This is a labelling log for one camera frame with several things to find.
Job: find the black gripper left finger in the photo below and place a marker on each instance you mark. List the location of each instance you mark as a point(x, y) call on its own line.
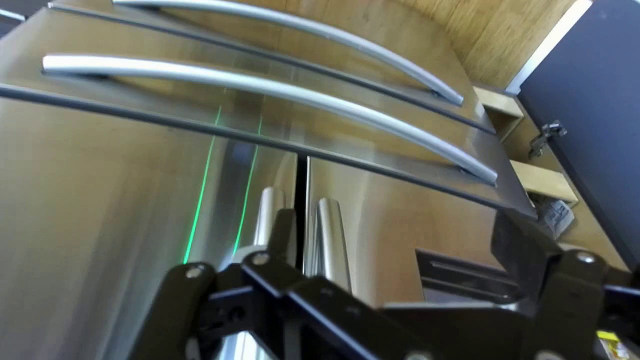
point(200, 301)

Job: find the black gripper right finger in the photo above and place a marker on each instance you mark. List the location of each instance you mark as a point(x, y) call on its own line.
point(567, 301)

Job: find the steel fridge door with dispenser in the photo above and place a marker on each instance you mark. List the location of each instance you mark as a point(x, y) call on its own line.
point(386, 226)

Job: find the plain steel fridge door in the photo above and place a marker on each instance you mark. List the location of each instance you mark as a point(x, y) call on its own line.
point(101, 233)

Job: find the metal pantry door latch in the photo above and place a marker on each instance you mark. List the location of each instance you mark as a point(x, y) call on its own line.
point(546, 134)

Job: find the shallow steel fridge drawer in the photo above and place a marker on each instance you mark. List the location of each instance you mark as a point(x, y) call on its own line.
point(166, 111)

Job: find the black water dispenser panel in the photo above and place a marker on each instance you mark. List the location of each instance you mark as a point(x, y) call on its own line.
point(467, 272)

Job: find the wooden pantry pull-out shelf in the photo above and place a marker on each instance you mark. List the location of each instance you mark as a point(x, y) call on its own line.
point(542, 181)
point(497, 100)

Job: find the deep steel freezer drawer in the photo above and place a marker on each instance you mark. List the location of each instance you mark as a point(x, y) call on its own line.
point(267, 34)

